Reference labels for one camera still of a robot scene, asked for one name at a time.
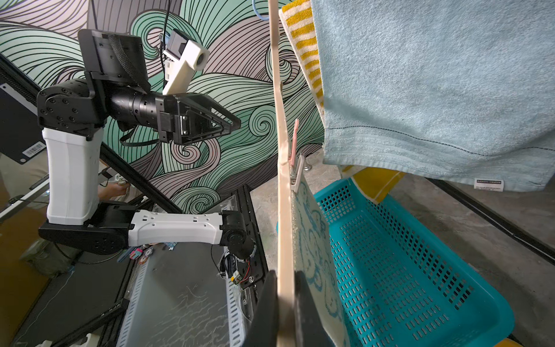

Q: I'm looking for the light blue towel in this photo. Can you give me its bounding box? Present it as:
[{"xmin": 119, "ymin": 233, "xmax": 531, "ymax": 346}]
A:
[{"xmin": 312, "ymin": 1, "xmax": 554, "ymax": 192}]

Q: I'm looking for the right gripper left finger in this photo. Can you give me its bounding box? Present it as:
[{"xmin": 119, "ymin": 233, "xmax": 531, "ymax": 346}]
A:
[{"xmin": 242, "ymin": 270, "xmax": 279, "ymax": 347}]

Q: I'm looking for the bunny pattern towel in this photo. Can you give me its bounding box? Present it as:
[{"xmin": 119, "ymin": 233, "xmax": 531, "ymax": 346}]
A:
[{"xmin": 291, "ymin": 178, "xmax": 351, "ymax": 346}]

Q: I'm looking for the yellow plastic tray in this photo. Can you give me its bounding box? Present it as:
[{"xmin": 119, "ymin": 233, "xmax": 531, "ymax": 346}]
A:
[{"xmin": 494, "ymin": 338, "xmax": 523, "ymax": 347}]

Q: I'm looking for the yellow striped towel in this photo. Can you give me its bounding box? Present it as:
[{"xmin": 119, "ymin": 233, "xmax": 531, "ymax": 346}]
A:
[{"xmin": 279, "ymin": 0, "xmax": 405, "ymax": 205}]

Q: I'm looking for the pink wooden hanger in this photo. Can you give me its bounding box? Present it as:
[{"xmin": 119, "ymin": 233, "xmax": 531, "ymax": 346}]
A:
[{"xmin": 268, "ymin": 1, "xmax": 296, "ymax": 346}]

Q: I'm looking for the white clothespin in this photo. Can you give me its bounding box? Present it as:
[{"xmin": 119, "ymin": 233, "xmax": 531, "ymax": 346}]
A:
[{"xmin": 290, "ymin": 154, "xmax": 306, "ymax": 194}]

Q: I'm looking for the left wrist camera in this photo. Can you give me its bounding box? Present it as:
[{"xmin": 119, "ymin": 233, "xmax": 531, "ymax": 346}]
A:
[{"xmin": 163, "ymin": 29, "xmax": 210, "ymax": 95}]

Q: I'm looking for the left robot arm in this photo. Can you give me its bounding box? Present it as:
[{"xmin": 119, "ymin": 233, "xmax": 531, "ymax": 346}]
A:
[{"xmin": 37, "ymin": 29, "xmax": 256, "ymax": 261}]

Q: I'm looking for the teal perforated plastic basket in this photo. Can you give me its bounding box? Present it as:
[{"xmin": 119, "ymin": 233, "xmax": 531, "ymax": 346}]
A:
[{"xmin": 311, "ymin": 179, "xmax": 515, "ymax": 346}]

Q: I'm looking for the black clothes rack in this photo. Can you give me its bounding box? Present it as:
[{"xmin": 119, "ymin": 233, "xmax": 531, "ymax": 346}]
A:
[{"xmin": 428, "ymin": 179, "xmax": 554, "ymax": 265}]

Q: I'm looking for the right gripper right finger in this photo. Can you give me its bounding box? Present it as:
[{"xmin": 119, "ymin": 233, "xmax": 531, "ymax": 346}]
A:
[{"xmin": 294, "ymin": 271, "xmax": 333, "ymax": 347}]

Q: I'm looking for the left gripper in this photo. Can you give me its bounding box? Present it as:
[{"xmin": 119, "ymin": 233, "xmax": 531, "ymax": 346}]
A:
[{"xmin": 155, "ymin": 93, "xmax": 241, "ymax": 145}]

